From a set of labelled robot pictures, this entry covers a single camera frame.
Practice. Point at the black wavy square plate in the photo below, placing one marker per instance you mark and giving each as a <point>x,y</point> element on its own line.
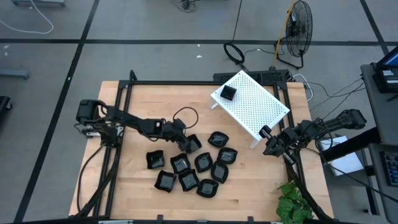
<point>180,163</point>
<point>155,159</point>
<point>188,180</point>
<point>194,143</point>
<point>165,181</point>

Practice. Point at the grey furniture foot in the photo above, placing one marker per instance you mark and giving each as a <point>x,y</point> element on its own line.
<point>14,74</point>

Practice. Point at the white perforated shelf rack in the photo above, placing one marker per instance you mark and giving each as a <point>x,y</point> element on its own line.
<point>255,105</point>

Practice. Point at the green leafy plant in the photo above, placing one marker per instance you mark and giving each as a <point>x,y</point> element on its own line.
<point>292,207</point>

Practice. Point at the monitor with blue screen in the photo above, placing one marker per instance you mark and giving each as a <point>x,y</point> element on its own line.
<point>391,59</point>

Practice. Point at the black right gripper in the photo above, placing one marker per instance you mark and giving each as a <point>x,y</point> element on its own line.
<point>289,158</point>

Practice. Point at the white box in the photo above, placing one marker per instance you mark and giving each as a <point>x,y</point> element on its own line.
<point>345,161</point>

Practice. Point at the black furniture foot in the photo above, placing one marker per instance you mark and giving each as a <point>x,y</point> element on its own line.
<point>3,104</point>

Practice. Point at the black floor fan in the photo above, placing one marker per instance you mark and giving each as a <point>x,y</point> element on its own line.
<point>298,31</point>

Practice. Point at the black aluminium frame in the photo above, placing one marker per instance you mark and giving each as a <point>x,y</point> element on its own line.
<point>174,82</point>

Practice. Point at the black desk crossbar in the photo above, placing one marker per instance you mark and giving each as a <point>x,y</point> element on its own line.
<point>351,144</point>

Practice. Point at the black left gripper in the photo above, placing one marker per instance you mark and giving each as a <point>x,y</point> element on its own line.
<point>175,130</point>

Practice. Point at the grey desk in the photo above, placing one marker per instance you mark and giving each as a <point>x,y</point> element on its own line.
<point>382,115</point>
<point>377,186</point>

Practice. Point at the black keyboard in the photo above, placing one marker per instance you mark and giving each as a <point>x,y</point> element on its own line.
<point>392,169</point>

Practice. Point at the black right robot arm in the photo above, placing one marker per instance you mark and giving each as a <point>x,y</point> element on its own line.
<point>349,119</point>

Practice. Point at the black desk device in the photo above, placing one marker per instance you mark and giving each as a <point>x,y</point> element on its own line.
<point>387,81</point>

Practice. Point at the small black square plate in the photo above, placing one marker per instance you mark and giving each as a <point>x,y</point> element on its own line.
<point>228,92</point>
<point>222,94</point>
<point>224,87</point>

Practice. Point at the black clamp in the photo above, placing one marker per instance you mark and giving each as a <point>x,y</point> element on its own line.
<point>250,219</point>
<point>160,218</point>
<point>132,76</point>
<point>86,132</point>

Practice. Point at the grey cart base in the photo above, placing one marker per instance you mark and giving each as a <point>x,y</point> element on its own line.
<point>37,2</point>

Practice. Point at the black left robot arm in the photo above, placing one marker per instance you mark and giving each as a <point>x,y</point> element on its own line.
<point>133,119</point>

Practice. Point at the black vented box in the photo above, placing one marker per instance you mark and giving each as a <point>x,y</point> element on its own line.
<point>270,76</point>

